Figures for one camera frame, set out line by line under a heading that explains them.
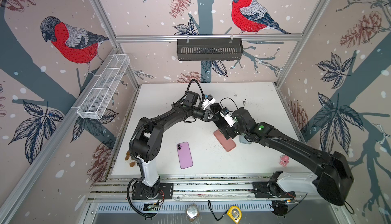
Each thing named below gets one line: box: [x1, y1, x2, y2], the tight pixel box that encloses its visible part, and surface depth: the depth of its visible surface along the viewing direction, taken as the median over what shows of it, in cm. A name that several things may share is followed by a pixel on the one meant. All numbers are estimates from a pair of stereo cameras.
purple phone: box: [176, 141, 193, 170], surface depth 87 cm
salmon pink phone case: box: [213, 129, 237, 152], surface depth 92 cm
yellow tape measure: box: [227, 205, 242, 224], surface depth 67 cm
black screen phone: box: [211, 111, 229, 129], surface depth 83 cm
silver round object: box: [185, 203, 200, 222], surface depth 61 cm
